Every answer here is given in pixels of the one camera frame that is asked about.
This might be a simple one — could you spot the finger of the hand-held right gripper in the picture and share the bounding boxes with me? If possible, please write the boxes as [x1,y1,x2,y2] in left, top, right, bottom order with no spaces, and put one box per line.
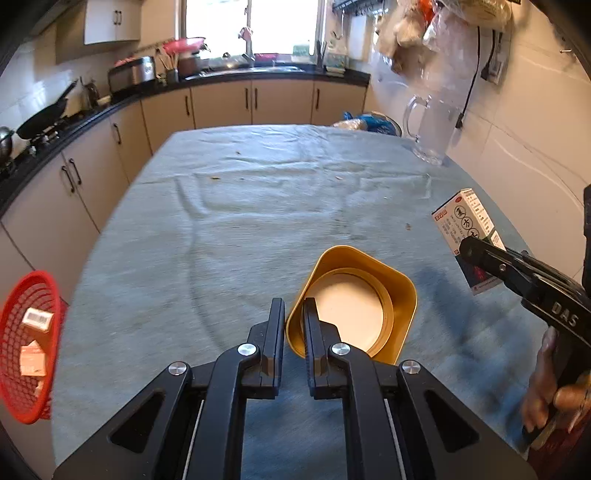
[458,234,557,304]
[509,249,579,288]

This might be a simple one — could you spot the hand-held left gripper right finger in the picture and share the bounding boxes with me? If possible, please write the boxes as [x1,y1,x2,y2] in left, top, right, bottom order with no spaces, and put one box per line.
[301,298,539,480]

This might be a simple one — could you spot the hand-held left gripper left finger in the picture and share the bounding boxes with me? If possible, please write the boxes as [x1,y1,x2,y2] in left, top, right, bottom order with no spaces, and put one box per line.
[53,298,287,480]

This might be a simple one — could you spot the white red label medicine box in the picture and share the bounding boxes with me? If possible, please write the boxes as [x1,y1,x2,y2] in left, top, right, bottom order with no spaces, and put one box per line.
[431,188,507,296]

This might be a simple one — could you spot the gold square container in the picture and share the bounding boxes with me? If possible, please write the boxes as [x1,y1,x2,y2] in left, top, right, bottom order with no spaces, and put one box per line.
[285,246,419,365]

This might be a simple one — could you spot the barcode labelled cardboard box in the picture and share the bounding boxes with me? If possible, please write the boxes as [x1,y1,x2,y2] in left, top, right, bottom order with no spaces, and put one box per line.
[23,308,54,332]

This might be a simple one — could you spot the small orange white box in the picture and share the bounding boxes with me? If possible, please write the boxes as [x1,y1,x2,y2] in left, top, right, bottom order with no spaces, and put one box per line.
[19,342,47,376]

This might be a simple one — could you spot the red mesh basket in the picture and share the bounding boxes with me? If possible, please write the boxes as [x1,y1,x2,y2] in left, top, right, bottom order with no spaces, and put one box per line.
[0,271,68,425]

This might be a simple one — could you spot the person's right forearm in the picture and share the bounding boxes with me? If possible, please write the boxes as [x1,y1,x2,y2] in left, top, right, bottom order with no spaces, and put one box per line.
[529,411,591,480]

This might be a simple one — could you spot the person's right hand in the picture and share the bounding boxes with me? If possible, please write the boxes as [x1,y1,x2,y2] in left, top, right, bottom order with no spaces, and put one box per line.
[522,325,591,435]

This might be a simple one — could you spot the glass pitcher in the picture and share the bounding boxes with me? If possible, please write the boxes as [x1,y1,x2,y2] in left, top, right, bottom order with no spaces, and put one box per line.
[403,95,463,166]

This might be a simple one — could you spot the blue plastic bag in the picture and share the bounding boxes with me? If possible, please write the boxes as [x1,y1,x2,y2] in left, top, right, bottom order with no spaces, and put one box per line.
[332,111,400,137]

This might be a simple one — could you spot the hanging clear plastic bags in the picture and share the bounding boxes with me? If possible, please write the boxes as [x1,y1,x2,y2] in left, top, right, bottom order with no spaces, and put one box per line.
[375,0,445,75]

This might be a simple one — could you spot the hanging bag with beige contents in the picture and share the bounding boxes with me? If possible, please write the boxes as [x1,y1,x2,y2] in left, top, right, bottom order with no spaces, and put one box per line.
[455,0,513,29]

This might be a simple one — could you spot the beige kitchen base cabinets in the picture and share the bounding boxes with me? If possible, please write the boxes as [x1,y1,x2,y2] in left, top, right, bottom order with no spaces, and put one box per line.
[0,78,369,302]

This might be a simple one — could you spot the steel sink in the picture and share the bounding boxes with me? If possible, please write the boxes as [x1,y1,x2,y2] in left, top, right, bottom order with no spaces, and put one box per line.
[198,65,306,78]

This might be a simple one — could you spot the black kitchen countertop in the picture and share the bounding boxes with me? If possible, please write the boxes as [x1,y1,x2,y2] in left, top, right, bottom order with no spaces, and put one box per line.
[0,65,371,219]

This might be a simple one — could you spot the dark brown pot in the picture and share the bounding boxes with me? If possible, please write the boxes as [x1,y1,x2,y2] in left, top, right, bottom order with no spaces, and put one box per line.
[178,54,202,79]

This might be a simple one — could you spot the utensil holder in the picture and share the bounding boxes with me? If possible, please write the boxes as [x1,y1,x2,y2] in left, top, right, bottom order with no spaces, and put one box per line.
[156,46,181,85]

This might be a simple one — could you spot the silver electric cooker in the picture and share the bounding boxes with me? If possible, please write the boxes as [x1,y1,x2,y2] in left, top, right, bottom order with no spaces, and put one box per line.
[107,56,157,96]

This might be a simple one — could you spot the red plastic basin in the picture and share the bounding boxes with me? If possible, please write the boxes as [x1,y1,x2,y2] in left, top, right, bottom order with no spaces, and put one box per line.
[163,38,207,55]

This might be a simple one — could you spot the black gas stove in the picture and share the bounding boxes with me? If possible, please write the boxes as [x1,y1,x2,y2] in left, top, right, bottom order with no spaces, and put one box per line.
[0,113,86,182]

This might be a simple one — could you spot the kitchen window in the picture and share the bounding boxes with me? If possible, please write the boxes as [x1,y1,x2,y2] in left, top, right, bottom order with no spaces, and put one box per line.
[185,0,320,68]

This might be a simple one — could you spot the black wok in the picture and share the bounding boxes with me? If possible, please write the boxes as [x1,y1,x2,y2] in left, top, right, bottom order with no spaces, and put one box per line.
[16,79,79,140]

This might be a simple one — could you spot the steel pot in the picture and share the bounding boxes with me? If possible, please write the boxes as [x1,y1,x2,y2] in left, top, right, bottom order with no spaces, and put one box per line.
[0,126,17,163]

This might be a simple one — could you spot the white upper cabinet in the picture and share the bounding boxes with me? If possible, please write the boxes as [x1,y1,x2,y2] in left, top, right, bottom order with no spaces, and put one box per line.
[84,0,142,46]

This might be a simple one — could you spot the wall socket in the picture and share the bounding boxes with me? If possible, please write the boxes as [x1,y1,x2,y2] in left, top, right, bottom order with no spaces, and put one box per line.
[482,30,511,86]

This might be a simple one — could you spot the wall dish rack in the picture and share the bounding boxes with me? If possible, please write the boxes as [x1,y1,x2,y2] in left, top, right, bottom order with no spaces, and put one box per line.
[332,0,385,17]

